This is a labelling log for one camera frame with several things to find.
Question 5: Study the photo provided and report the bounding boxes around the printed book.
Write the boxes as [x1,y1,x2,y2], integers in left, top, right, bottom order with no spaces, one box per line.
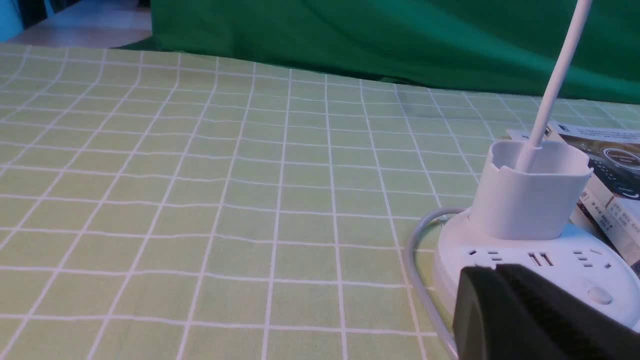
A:
[506,121,640,277]

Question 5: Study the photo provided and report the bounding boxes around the white desk lamp with sockets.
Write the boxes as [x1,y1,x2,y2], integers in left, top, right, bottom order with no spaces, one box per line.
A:
[405,0,639,333]

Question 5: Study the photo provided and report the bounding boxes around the green backdrop cloth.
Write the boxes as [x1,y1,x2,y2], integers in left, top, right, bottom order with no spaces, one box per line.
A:
[117,0,640,105]

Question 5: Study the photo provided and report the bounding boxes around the grey power cable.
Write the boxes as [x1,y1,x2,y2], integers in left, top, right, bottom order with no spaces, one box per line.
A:
[406,207,467,359]

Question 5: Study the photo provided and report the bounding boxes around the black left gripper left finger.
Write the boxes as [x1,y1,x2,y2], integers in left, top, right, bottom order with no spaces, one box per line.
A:
[452,266,551,360]

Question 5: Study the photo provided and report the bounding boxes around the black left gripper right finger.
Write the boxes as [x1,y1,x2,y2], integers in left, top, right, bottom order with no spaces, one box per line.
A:
[495,264,640,360]

